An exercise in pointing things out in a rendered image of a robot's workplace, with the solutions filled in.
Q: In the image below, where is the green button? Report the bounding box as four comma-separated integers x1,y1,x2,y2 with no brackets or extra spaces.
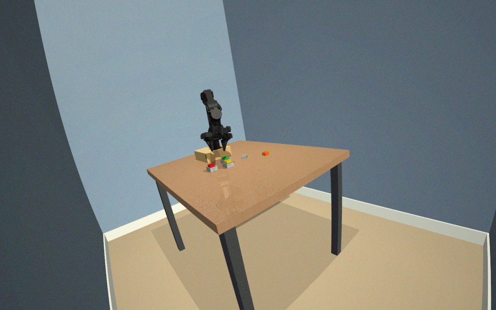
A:
220,156,230,164

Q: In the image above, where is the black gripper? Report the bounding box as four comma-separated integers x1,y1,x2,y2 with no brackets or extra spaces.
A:
201,123,233,152

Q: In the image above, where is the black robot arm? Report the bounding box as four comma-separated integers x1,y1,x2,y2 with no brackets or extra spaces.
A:
201,89,231,150

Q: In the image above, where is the red button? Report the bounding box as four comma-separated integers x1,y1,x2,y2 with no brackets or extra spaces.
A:
206,163,218,172

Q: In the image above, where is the yellow button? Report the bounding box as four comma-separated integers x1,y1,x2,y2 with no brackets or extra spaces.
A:
223,159,234,168

